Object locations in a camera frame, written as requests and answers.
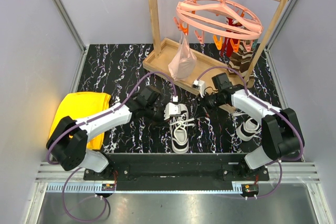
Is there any pink hanging cloth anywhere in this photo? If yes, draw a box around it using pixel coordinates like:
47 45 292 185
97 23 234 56
168 34 197 80

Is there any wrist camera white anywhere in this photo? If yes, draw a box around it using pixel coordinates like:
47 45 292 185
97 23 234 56
164 95 184 121
192 80 206 98

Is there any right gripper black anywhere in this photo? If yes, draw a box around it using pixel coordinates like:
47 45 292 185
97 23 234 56
194 91 226 119

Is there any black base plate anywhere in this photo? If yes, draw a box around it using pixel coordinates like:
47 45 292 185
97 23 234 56
83 153 269 182

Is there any black white sneaker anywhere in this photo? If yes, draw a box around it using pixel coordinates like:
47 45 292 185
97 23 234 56
169 104 195 154
236 116 261 142

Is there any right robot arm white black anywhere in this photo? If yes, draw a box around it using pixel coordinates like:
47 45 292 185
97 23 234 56
192 73 304 180

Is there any purple cable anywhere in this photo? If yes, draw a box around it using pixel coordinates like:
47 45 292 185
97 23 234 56
196 66 305 201
46 71 178 221

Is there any brown striped sock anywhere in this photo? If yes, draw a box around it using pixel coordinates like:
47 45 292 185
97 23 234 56
228 47 254 77

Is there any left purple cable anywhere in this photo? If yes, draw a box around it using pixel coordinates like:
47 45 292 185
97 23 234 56
46 71 178 221

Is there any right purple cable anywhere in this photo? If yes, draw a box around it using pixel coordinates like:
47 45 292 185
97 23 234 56
196 66 305 201

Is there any red hanging garment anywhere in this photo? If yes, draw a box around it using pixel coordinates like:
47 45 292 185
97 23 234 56
220 18 243 58

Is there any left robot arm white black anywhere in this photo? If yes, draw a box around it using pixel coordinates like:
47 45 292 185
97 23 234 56
46 86 164 180

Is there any yellow cloth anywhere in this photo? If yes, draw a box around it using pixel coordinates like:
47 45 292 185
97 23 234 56
48 91 111 138

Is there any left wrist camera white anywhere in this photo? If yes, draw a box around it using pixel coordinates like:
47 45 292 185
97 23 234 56
164 95 184 121

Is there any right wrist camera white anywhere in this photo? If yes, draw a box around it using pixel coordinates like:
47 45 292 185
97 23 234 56
192 80 206 98

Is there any wooden drying rack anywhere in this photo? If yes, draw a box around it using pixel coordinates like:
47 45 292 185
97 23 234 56
142 0 294 113

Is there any pink round clip hanger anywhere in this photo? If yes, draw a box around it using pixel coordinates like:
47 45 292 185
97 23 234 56
173 0 264 52

